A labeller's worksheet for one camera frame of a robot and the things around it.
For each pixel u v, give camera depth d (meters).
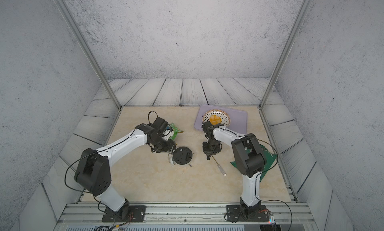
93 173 0.45
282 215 0.74
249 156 0.51
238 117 1.14
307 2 0.71
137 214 0.73
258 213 0.67
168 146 0.76
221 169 0.88
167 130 0.81
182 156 0.89
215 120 1.08
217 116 1.12
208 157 0.93
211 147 0.83
